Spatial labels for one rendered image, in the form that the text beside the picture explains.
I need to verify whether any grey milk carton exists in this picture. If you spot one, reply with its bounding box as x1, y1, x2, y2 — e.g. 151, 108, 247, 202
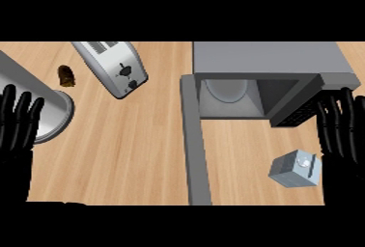
266, 149, 322, 188

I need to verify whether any silver toaster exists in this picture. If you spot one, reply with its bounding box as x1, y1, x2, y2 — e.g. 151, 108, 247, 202
70, 41, 149, 100

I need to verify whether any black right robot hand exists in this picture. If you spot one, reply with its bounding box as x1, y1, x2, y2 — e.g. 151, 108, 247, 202
315, 86, 365, 206

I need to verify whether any grey microwave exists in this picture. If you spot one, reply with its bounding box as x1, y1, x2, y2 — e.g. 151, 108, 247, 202
191, 41, 362, 128

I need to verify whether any grey cylindrical appliance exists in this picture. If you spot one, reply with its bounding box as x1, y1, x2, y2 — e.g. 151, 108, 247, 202
0, 50, 75, 145

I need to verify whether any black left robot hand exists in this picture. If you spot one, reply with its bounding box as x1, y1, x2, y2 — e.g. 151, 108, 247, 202
0, 84, 46, 203

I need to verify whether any grey microwave door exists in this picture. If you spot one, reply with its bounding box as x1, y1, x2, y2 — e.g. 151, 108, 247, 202
179, 74, 214, 206

